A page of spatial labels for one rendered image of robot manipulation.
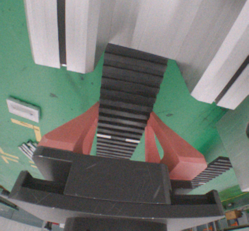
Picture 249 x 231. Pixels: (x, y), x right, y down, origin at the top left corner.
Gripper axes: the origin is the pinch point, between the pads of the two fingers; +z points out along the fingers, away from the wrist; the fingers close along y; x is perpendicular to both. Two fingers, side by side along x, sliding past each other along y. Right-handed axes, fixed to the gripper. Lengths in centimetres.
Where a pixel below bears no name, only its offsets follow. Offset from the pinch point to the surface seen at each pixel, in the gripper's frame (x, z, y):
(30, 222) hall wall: 1034, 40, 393
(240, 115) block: -1.5, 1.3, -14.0
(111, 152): 7.5, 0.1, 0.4
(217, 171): 11.0, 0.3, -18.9
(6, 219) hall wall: 1012, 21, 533
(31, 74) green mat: -0.4, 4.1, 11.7
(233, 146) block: 1.5, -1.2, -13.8
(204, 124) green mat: 2.9, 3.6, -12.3
